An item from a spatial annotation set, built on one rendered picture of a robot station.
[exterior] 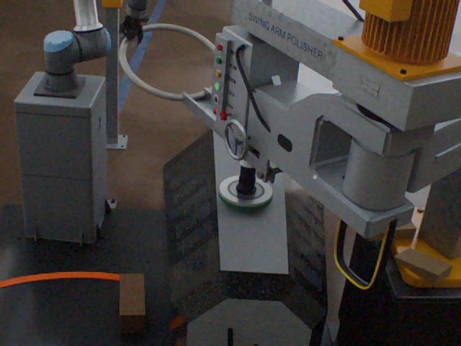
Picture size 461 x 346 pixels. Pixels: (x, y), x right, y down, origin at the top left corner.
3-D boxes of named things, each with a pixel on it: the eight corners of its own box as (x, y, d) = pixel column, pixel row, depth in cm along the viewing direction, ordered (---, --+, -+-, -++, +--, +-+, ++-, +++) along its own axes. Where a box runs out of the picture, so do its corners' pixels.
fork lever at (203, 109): (306, 174, 251) (308, 162, 248) (263, 185, 242) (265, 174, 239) (212, 96, 299) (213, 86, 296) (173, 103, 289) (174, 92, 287)
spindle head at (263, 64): (315, 167, 248) (333, 52, 225) (265, 181, 237) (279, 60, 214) (260, 125, 273) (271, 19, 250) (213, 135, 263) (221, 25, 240)
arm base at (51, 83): (41, 93, 338) (39, 76, 332) (44, 76, 353) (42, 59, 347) (78, 92, 341) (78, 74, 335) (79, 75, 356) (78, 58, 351)
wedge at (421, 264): (449, 275, 250) (452, 264, 247) (434, 285, 244) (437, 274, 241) (408, 249, 262) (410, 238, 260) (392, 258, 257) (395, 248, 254)
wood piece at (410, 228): (404, 223, 277) (407, 214, 275) (413, 238, 269) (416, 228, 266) (360, 227, 273) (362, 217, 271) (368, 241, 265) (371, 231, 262)
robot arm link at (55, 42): (40, 64, 342) (38, 32, 332) (70, 57, 351) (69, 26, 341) (52, 76, 332) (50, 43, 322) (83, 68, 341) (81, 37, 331)
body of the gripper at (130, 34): (117, 34, 301) (122, 13, 292) (129, 26, 307) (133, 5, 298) (130, 42, 300) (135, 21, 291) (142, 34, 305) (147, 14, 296)
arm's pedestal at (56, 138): (14, 243, 370) (-1, 104, 326) (38, 194, 413) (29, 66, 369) (101, 251, 370) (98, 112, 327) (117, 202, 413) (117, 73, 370)
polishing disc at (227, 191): (214, 179, 279) (214, 176, 278) (263, 176, 284) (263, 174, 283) (226, 208, 261) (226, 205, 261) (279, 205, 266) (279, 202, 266)
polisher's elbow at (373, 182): (367, 171, 218) (378, 117, 208) (415, 198, 206) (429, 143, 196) (328, 189, 207) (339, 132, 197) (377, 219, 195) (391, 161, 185)
